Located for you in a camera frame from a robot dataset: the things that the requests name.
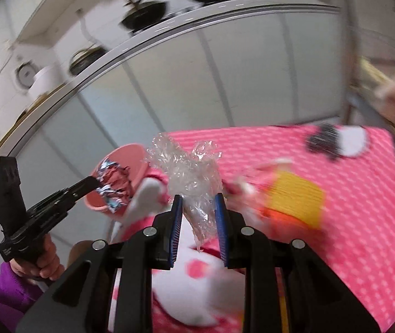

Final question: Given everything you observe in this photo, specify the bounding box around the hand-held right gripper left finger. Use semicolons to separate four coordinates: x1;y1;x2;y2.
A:
15;195;183;333

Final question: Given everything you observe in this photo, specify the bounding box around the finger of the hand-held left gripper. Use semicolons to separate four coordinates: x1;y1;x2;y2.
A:
57;176;101;205

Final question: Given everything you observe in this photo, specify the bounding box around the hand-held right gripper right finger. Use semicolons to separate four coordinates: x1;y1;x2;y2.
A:
215;193;381;333

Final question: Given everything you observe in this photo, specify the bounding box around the silver foil wrapper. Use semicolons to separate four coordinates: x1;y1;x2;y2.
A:
95;160;132;214

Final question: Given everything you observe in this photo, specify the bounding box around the clear plastic wrap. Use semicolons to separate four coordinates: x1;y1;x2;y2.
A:
144;133;223;252

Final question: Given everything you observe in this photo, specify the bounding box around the pink plastic bin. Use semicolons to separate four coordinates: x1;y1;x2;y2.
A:
84;142;149;221

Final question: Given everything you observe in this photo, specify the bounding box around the yellow foam fruit net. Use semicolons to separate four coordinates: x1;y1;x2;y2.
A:
267;171;326;229

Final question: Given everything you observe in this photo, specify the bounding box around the person's left forearm purple sleeve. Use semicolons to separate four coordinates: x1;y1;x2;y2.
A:
0;260;45;333

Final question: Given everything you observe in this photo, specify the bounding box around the person's left hand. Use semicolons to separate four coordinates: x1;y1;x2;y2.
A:
10;232;64;281

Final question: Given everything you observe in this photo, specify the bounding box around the white rice cooker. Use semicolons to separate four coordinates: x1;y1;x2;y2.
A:
12;54;66;96

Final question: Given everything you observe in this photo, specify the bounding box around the dark clay pot with lid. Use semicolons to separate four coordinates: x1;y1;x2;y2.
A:
68;45;108;77

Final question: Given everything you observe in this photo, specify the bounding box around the row of white cabinet doors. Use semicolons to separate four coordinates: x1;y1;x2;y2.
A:
0;7;348;285

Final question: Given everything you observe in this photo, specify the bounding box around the white kitchen counter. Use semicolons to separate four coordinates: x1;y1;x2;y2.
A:
0;0;343;181

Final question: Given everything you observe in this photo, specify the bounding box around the metal rack frame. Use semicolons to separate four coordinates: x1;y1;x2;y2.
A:
339;0;395;136

